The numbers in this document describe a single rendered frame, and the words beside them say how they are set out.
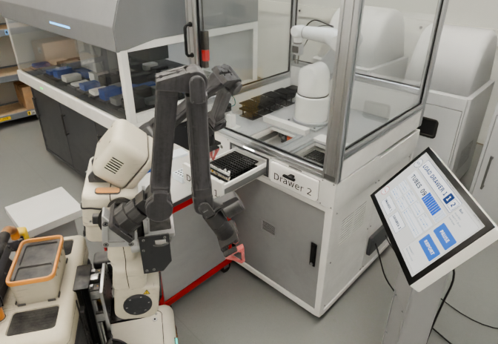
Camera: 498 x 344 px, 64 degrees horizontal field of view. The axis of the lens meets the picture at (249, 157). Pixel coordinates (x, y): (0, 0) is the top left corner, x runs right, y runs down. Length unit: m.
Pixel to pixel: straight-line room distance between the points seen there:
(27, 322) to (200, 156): 0.83
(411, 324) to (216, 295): 1.23
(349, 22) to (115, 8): 1.35
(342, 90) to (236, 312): 1.46
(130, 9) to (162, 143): 1.49
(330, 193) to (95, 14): 1.69
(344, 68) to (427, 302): 0.96
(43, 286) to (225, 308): 1.25
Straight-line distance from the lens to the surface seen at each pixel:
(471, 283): 3.04
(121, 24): 2.47
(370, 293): 2.73
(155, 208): 1.17
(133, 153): 1.27
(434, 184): 1.59
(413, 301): 1.75
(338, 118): 1.74
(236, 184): 1.97
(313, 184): 1.92
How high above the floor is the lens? 1.90
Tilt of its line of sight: 28 degrees down
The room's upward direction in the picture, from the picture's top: straight up
